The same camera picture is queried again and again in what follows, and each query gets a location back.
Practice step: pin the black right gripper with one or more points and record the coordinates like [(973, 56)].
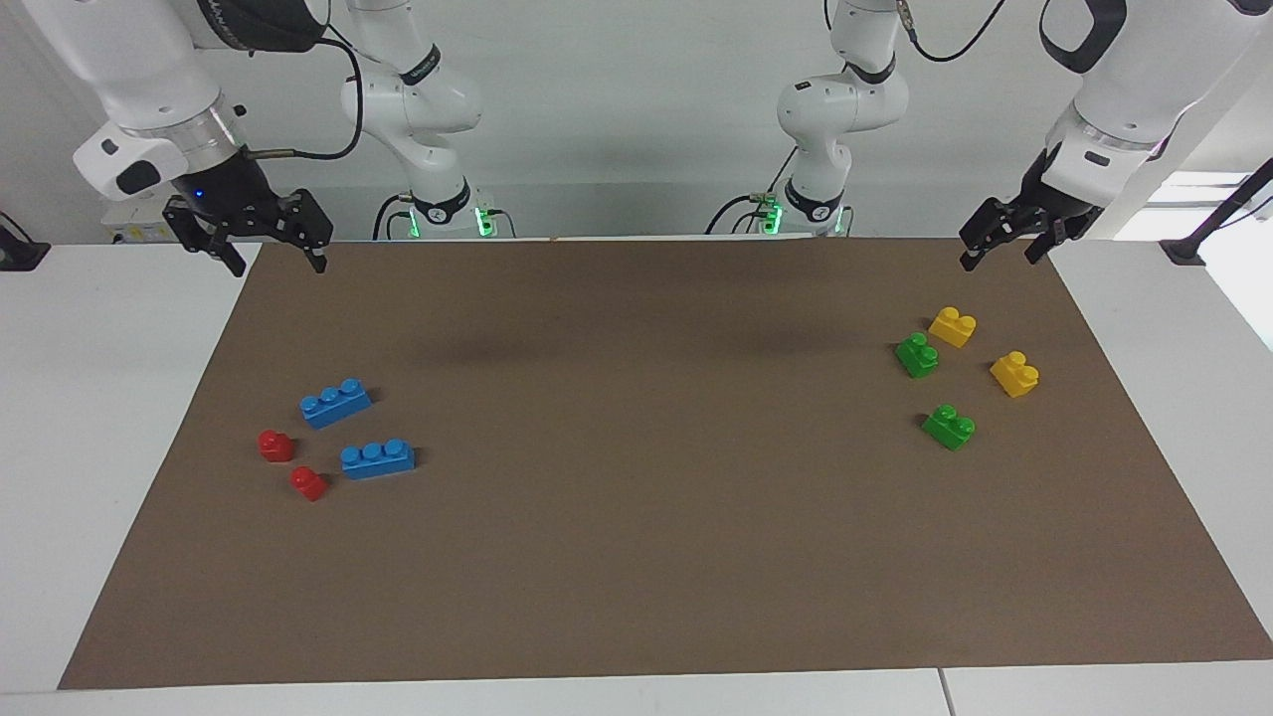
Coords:
[(224, 194)]

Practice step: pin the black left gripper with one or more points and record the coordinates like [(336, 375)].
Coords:
[(1056, 194)]

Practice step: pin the green two-stud toy brick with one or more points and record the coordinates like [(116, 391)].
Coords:
[(948, 427), (916, 355)]

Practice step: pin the blue three-stud toy brick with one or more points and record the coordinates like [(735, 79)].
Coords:
[(378, 459), (335, 403)]

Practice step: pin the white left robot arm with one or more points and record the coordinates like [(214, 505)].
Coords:
[(1124, 99)]

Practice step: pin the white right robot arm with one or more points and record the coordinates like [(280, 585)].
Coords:
[(149, 70)]

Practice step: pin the yellow two-stud toy brick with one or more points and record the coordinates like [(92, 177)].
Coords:
[(1014, 375), (952, 326)]

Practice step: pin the white labelled box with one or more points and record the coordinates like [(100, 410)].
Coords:
[(134, 229)]

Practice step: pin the red single-stud toy block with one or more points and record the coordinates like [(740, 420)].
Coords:
[(275, 446), (308, 483)]

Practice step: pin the black table clamp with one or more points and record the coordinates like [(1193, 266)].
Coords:
[(20, 257)]

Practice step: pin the brown table mat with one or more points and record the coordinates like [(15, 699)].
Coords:
[(646, 517)]

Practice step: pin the black camera stand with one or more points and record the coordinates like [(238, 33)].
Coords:
[(1183, 251)]

